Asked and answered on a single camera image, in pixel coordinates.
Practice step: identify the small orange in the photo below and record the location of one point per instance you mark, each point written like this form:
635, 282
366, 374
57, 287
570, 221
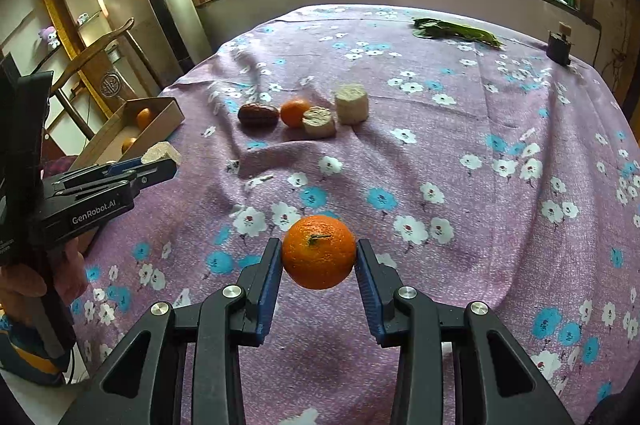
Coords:
128, 145

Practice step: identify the wooden chair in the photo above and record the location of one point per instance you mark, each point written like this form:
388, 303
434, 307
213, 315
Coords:
95, 52

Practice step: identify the green leafy vegetable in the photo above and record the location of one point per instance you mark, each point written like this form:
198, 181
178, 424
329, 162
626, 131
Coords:
455, 30

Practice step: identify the person's left hand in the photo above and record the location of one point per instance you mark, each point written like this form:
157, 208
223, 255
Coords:
22, 282

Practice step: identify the purple plush toy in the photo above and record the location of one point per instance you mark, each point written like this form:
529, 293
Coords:
50, 36

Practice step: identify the yellow wooden shelf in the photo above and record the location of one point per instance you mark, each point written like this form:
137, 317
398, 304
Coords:
50, 0

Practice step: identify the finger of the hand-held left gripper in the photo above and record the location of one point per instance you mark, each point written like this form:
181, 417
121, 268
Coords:
125, 165
155, 175

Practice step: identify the person's left forearm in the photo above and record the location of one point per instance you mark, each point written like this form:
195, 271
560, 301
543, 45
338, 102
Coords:
22, 345

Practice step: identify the brown dried date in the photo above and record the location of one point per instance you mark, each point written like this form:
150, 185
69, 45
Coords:
257, 115

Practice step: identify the large orange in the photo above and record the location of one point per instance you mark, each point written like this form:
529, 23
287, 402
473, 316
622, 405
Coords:
145, 118

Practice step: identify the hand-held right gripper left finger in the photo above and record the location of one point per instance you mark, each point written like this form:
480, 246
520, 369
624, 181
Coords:
267, 285

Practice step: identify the small black device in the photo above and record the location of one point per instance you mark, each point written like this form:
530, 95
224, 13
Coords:
559, 47

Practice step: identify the purple floral tablecloth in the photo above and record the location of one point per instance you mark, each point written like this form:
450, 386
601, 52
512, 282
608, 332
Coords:
450, 205

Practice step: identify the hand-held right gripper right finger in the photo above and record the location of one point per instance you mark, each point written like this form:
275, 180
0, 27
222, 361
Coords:
371, 292

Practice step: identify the cardboard box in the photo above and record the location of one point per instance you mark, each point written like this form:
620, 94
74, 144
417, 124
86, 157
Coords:
165, 115

